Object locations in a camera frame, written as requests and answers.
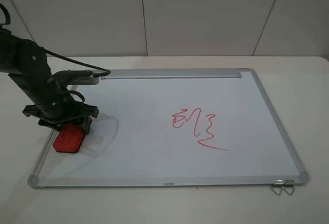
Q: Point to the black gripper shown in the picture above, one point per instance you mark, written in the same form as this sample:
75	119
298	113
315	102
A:
57	116

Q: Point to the red whiteboard eraser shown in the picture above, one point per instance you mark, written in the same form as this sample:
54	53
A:
70	138

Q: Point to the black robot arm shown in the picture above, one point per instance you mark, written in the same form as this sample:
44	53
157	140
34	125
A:
53	104

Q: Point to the white aluminium-framed whiteboard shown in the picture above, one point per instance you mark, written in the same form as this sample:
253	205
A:
175	132

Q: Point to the grey whiteboard marker tray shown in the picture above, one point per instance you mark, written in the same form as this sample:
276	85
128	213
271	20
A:
174	73

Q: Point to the left metal hanging clip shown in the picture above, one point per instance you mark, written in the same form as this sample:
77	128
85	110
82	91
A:
277	187

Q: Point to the metal hanging clip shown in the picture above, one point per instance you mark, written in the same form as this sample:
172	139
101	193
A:
277	187
288	186

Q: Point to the right metal hanging clip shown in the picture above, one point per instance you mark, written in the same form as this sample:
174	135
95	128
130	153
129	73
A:
288	186

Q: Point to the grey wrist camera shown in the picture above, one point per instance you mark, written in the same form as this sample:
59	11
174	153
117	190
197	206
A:
76	77

